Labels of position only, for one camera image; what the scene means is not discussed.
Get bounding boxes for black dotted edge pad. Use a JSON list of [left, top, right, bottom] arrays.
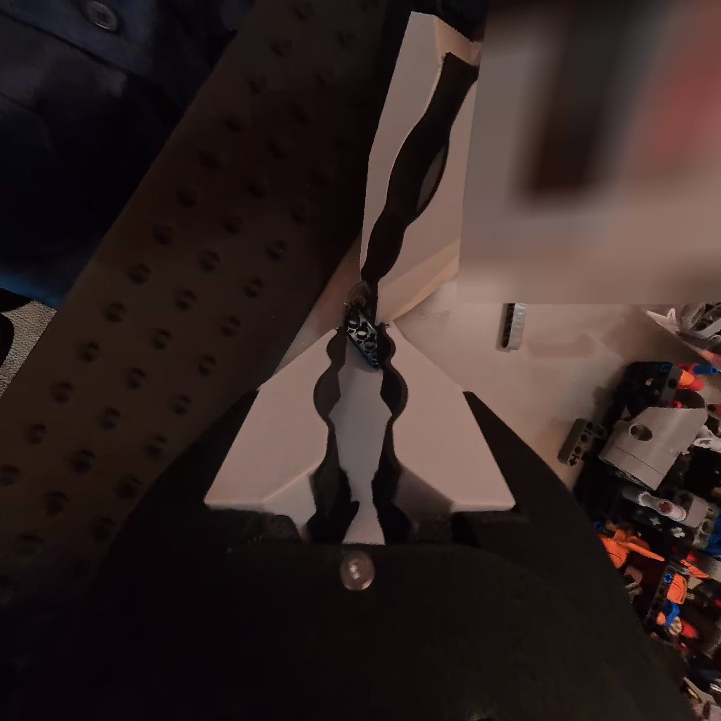
[[0, 0, 409, 626]]

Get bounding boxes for short black lego liftarm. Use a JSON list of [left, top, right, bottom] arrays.
[[344, 306, 386, 371]]

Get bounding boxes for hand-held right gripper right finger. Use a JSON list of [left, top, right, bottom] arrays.
[[381, 327, 516, 527]]

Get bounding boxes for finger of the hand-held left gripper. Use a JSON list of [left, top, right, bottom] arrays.
[[375, 50, 481, 321], [359, 10, 441, 272]]

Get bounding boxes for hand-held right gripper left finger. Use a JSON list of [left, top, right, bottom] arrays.
[[204, 329, 344, 530]]

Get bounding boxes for partly built lego car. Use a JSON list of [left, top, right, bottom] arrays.
[[557, 303, 721, 721]]

